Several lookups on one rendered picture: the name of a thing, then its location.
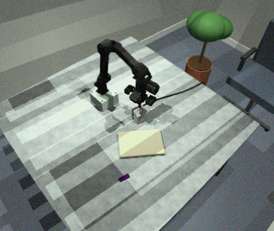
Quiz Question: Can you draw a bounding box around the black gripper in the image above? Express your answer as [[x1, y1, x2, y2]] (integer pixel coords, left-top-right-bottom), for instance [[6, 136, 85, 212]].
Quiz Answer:
[[124, 84, 156, 106]]

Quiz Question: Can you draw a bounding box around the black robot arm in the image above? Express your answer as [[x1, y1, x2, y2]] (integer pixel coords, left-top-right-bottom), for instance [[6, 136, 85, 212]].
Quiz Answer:
[[93, 39, 160, 103]]

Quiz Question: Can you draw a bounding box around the small purple block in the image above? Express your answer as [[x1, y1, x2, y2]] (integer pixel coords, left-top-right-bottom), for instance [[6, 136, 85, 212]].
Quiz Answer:
[[119, 174, 130, 182]]

